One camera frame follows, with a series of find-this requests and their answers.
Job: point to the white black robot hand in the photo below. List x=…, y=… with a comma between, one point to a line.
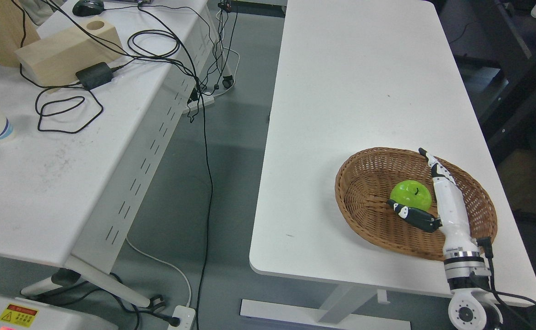
x=452, y=217

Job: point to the green apple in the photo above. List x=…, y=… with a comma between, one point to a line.
x=412, y=194

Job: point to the black metal shelf rack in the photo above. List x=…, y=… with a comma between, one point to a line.
x=500, y=34

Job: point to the white standing desk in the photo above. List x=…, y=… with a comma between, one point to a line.
x=353, y=75

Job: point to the far white power strip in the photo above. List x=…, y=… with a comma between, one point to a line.
x=196, y=105

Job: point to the white floor power strip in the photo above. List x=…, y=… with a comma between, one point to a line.
x=182, y=318

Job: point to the black power adapter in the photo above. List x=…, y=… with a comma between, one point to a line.
x=95, y=75

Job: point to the white perforated-panel table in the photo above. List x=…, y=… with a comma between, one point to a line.
x=68, y=195

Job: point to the black computer mouse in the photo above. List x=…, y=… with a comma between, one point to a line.
x=86, y=8

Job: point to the wooden block with hole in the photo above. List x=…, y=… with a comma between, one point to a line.
x=54, y=60

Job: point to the white box machine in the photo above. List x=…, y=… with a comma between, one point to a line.
x=24, y=314

